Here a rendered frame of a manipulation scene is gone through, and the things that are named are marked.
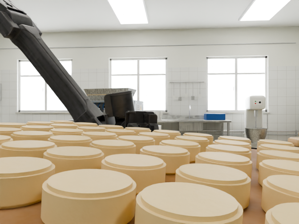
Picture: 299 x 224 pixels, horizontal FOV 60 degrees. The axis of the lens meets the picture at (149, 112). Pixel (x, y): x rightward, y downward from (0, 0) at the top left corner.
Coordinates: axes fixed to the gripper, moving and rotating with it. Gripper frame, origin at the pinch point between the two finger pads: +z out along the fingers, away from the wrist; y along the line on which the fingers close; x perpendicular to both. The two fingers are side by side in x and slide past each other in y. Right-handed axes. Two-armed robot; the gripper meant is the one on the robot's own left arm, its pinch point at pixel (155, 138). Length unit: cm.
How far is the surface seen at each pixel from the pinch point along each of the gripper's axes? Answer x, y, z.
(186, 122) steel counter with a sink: -261, 24, -412
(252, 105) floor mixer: -368, -14, -341
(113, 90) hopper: -58, -23, -241
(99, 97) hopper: -46, -15, -255
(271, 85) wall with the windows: -469, -62, -388
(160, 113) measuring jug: -222, 9, -455
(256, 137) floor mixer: -375, 48, -335
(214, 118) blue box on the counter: -324, 14, -401
